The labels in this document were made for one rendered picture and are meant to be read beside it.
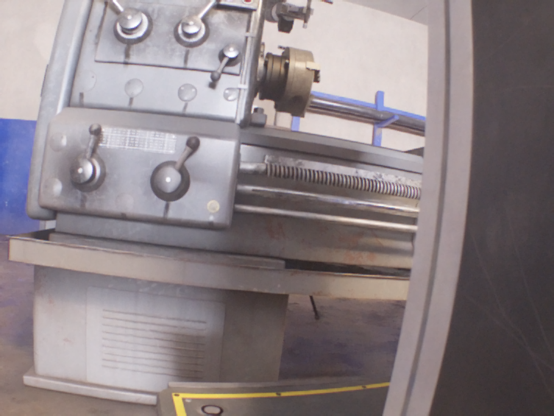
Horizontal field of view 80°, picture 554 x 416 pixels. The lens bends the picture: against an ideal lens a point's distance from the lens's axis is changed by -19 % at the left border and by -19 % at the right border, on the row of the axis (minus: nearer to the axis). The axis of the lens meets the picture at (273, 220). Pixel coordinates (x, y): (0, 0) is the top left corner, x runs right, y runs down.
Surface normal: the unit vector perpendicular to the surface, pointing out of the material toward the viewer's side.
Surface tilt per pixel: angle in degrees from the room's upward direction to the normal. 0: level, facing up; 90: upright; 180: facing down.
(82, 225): 90
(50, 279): 90
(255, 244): 90
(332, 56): 90
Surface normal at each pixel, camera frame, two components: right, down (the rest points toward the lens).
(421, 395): -0.94, -0.11
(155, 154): 0.18, 0.04
